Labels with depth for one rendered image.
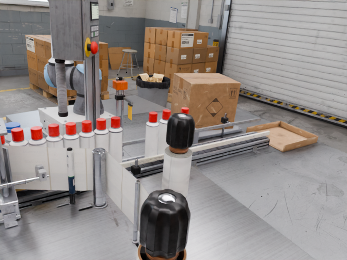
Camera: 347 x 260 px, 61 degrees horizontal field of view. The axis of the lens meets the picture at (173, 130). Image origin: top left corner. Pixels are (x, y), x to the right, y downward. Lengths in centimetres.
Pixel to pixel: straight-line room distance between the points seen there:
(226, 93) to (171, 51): 333
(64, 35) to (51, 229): 56
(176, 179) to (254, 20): 500
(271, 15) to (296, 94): 141
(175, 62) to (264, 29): 173
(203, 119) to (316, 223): 78
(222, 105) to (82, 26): 93
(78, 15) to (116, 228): 62
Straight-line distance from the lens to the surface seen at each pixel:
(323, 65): 519
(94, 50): 97
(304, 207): 121
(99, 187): 91
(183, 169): 87
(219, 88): 159
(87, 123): 101
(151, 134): 113
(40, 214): 96
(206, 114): 160
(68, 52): 98
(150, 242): 49
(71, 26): 96
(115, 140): 107
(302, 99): 536
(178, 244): 50
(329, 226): 115
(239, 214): 98
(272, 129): 187
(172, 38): 487
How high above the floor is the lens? 146
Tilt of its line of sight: 22 degrees down
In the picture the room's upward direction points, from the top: 5 degrees clockwise
